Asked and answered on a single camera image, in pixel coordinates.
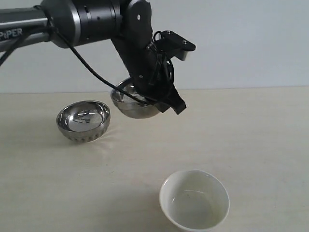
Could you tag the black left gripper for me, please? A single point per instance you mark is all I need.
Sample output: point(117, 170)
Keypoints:
point(150, 68)

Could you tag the smooth stainless steel bowl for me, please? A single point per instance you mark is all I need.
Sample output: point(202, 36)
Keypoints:
point(130, 107)

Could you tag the ribbed stainless steel bowl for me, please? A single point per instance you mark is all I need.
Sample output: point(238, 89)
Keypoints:
point(84, 121)

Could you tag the white ceramic bowl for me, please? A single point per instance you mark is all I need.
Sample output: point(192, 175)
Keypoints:
point(194, 200)

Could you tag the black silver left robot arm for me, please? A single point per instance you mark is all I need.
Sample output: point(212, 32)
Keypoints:
point(126, 23)

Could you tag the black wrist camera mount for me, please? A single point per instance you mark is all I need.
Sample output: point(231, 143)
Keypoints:
point(176, 44)

